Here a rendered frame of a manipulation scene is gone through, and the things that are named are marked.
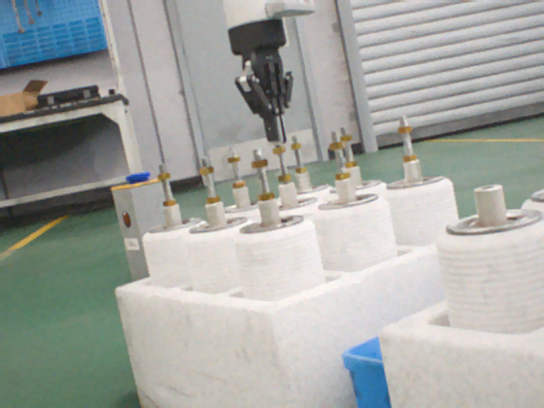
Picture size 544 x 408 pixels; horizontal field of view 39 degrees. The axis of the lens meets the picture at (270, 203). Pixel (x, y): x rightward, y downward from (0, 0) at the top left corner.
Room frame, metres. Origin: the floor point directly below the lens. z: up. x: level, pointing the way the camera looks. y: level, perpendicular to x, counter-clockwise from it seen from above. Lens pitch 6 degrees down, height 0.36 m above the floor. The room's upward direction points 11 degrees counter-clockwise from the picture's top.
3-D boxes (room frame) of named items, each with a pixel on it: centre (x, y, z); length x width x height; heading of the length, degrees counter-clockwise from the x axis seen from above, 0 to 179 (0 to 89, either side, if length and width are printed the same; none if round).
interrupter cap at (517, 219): (0.60, -0.17, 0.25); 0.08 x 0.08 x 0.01
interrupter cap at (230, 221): (0.96, 0.07, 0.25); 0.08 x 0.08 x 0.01
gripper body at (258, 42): (1.02, -0.03, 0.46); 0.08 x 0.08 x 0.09
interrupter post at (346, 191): (0.93, -0.09, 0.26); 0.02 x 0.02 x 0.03
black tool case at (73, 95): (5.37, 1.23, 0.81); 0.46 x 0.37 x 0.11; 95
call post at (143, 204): (1.22, 0.20, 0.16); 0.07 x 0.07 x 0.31; 35
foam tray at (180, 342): (1.02, -0.03, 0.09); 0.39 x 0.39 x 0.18; 35
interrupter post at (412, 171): (0.99, -0.19, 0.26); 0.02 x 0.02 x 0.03
